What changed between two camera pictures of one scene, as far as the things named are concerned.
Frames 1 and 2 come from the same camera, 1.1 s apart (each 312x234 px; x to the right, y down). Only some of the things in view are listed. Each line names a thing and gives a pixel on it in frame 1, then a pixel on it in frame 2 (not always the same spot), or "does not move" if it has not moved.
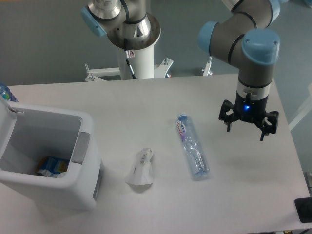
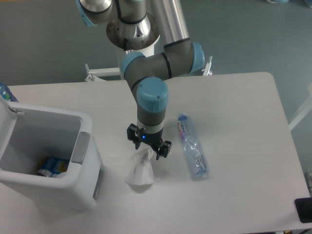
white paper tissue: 141,172 does not move
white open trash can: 28,134 does not move
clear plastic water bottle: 193,146 does not move
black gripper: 249,109 → 152,140
